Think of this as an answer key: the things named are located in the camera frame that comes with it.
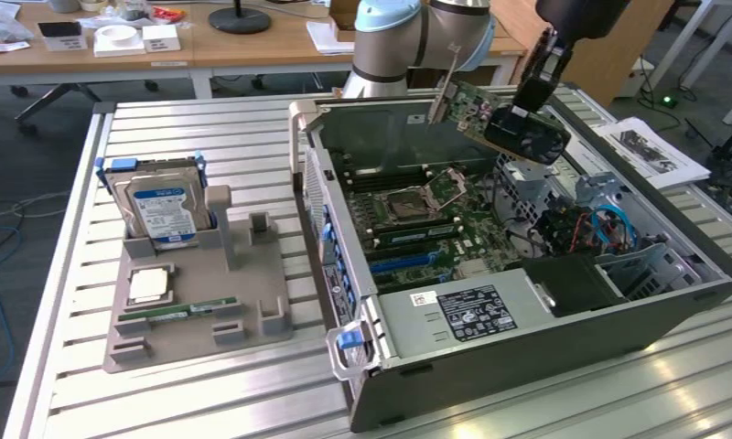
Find metal socket cover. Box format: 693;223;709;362
424;166;472;212

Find white cube box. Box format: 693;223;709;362
139;24;181;54

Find white flat box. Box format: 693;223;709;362
93;38;147;59

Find white paper pile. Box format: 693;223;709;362
306;20;357;57

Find gray floor cable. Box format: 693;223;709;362
0;190;69;219

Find wooden desk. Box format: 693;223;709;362
0;0;529;100

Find white desk frame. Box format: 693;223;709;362
645;0;732;125

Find clear plastic bag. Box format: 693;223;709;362
0;0;35;42

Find black lamp base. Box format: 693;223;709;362
208;0;274;36

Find white tape roll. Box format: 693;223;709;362
94;25;138;47

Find green graphics card black fan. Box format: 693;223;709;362
426;43;573;166

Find metal drive cage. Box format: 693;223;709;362
492;153;591;220

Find black chair base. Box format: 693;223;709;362
11;81;103;136

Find red packet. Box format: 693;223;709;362
150;5;185;24

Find wooden cabinet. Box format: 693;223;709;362
498;0;676;106

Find metal disk bay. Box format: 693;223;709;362
595;241;707;304

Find brown cardboard box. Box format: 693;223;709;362
328;0;358;31

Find gray power supply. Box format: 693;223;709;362
374;269;556;362

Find blue wire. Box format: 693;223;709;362
589;203;640;253

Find dark gray PC case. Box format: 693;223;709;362
286;81;732;434

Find black RAM slot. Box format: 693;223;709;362
369;218;458;239
348;178;434;194

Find black wire bundle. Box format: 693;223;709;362
504;206;587;257

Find gray printed parts rack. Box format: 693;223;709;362
101;185;294;375

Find green motherboard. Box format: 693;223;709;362
334;150;525;294

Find gray case handle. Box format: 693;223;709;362
325;319;380;380

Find green RAM stick in slot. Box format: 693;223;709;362
374;224;458;246

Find CPU socket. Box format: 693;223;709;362
381;186;441;226

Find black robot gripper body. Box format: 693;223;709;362
534;0;624;45

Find blue expansion slot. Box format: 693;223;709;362
368;253;441;275

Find black expansion slot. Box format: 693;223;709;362
365;244;436;262

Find silver CPU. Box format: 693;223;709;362
126;269;176;306

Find white box black top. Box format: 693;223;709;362
37;21;89;52

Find printed paper stack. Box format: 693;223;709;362
595;116;713;191

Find hard disk with blue rails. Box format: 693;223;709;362
93;154;216;252

